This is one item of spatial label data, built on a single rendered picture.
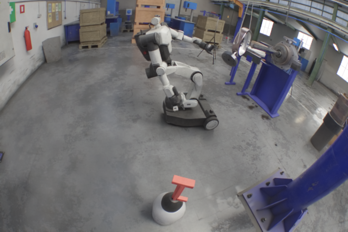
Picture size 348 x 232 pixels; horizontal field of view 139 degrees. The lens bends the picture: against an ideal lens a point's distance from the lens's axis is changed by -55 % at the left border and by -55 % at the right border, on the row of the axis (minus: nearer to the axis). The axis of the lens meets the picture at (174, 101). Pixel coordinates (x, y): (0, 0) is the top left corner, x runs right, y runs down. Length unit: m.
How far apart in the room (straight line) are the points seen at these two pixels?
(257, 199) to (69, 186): 1.78
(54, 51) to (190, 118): 3.98
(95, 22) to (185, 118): 4.25
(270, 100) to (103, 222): 3.13
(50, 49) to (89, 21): 1.55
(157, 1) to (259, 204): 5.68
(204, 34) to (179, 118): 5.02
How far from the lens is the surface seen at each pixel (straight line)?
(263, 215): 1.61
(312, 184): 1.32
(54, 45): 4.47
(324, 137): 3.10
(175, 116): 1.67
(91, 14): 5.10
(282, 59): 2.63
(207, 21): 6.31
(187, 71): 1.53
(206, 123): 1.75
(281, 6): 10.33
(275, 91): 3.00
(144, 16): 5.35
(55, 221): 1.51
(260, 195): 1.65
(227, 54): 1.57
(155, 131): 1.71
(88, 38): 5.19
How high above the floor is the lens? 1.27
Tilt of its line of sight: 35 degrees down
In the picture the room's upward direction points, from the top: 10 degrees clockwise
